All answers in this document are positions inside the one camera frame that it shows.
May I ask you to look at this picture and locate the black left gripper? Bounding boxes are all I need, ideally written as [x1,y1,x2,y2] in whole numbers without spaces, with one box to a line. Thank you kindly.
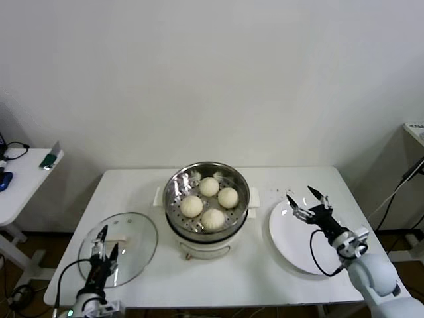
[85,224,120,295]

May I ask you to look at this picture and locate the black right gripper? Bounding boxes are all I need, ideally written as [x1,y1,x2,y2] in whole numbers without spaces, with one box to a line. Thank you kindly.
[285,185,349,242]

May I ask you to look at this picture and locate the glass lid with beige handle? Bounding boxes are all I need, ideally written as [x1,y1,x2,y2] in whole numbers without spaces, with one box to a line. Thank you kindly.
[78,211,159,288]

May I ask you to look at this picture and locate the white steamed baozi bun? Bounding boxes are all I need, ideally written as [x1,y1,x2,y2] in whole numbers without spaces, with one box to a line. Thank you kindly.
[198,176,220,197]
[201,208,226,231]
[217,187,239,209]
[180,195,203,219]

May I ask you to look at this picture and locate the stainless steel steamer basket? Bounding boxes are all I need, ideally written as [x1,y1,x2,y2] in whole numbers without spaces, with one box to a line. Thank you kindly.
[163,161,251,242]

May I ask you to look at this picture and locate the white round plate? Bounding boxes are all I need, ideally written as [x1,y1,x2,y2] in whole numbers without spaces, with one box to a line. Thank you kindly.
[268,197,354,275]

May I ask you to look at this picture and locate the white side table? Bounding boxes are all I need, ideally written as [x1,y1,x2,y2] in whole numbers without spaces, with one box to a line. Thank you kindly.
[0,147,64,299]

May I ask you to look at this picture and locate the black power plug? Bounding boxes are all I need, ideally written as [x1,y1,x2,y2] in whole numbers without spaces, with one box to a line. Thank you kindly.
[401,158,424,182]

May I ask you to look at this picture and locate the white stand base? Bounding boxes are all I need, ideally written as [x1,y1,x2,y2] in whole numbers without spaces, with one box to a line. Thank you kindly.
[387,231,424,264]

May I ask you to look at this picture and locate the blue object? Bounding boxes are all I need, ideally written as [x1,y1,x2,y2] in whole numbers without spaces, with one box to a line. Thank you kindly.
[0,171,13,193]

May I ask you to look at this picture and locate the white shelf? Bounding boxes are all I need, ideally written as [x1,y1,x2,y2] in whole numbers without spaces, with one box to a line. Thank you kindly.
[403,121,424,148]

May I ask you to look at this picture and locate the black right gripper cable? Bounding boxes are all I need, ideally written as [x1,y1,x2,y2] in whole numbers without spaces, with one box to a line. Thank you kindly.
[309,230,345,278]

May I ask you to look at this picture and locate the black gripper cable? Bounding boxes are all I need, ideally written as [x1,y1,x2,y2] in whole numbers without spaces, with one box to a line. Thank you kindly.
[309,230,345,278]
[54,258,93,318]

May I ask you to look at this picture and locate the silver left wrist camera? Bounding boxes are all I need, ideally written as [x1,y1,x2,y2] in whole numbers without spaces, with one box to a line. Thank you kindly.
[89,297,124,315]

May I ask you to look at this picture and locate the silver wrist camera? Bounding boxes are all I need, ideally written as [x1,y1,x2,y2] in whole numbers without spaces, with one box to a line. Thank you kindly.
[89,297,124,315]
[337,227,370,259]

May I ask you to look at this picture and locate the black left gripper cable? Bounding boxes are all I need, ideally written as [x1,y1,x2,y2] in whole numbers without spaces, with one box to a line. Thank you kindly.
[54,258,93,318]

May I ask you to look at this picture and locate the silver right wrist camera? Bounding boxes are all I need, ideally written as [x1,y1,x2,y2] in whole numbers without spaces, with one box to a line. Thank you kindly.
[337,227,370,259]

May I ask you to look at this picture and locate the black wall cable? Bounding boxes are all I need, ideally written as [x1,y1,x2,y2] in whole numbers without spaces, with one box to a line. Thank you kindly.
[376,184,407,233]

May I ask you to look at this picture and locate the white wall cable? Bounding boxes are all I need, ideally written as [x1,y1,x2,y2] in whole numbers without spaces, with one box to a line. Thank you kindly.
[366,180,407,221]

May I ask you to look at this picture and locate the tangled black yellow cables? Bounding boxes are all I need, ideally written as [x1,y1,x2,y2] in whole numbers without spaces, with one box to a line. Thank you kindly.
[0,254,50,318]

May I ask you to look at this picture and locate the black cable with plug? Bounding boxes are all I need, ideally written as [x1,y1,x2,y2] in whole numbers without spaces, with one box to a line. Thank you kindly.
[2,141,30,162]

